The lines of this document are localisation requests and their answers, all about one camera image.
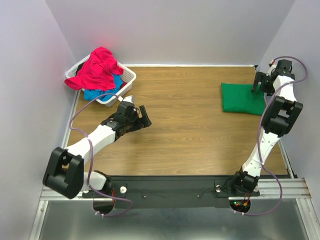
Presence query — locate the white plastic laundry basket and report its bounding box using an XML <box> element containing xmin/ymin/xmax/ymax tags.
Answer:
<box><xmin>64</xmin><ymin>53</ymin><xmax>137</xmax><ymax>108</ymax></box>

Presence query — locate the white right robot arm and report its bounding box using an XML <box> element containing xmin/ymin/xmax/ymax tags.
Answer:
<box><xmin>230</xmin><ymin>56</ymin><xmax>303</xmax><ymax>196</ymax></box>

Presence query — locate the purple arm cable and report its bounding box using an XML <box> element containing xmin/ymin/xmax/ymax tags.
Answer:
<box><xmin>233</xmin><ymin>56</ymin><xmax>308</xmax><ymax>216</ymax></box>
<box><xmin>69</xmin><ymin>93</ymin><xmax>135</xmax><ymax>218</ymax></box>

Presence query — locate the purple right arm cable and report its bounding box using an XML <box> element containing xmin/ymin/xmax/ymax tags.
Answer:
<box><xmin>233</xmin><ymin>56</ymin><xmax>308</xmax><ymax>216</ymax></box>

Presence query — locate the aluminium frame rail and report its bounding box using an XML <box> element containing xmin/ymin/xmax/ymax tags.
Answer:
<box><xmin>30</xmin><ymin>175</ymin><xmax>315</xmax><ymax>240</ymax></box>

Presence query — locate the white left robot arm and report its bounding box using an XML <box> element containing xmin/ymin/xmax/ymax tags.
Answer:
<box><xmin>42</xmin><ymin>96</ymin><xmax>152</xmax><ymax>199</ymax></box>

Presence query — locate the blue t shirt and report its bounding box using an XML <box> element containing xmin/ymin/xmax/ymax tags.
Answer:
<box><xmin>84</xmin><ymin>74</ymin><xmax>124</xmax><ymax>102</ymax></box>

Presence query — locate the red t shirt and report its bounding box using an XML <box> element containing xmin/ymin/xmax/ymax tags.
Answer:
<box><xmin>64</xmin><ymin>47</ymin><xmax>124</xmax><ymax>91</ymax></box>

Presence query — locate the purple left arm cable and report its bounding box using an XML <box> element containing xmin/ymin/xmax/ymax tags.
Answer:
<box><xmin>69</xmin><ymin>93</ymin><xmax>135</xmax><ymax>218</ymax></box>

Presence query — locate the green t shirt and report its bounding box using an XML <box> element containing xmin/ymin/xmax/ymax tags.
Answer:
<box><xmin>221</xmin><ymin>83</ymin><xmax>266</xmax><ymax>116</ymax></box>

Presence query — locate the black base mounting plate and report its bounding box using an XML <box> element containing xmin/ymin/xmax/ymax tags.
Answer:
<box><xmin>82</xmin><ymin>175</ymin><xmax>261</xmax><ymax>210</ymax></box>

